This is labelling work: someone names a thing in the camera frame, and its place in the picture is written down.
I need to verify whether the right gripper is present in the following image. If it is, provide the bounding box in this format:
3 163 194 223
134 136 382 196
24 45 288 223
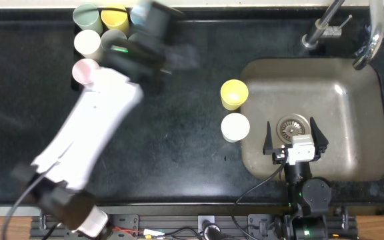
263 116 329 165

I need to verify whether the white cup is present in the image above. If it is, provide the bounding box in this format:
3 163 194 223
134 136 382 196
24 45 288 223
73 29 105 61
221 113 251 143

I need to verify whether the yellow cup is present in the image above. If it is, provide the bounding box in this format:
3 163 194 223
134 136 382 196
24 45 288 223
100 5 130 36
220 79 249 111

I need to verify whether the steel sink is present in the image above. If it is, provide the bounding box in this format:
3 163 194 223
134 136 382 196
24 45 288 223
239 58 384 183

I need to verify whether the steel tap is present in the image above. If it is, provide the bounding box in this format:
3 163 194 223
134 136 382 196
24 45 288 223
300 0 384 71

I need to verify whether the grey cup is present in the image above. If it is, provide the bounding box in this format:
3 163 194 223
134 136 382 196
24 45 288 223
101 29 128 51

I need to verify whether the pink cup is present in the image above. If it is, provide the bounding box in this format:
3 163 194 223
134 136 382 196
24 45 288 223
71 58 100 86

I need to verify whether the black tray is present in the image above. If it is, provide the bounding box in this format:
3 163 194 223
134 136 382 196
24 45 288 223
71 6 162 93

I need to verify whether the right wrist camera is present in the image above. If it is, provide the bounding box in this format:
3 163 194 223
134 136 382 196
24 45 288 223
287 134 316 165

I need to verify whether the black cable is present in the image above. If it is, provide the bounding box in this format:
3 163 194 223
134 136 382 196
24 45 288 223
231 155 289 240
0 163 59 240

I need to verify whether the mounting rail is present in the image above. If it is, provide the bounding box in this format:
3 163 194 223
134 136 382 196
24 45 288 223
30 213 359 240

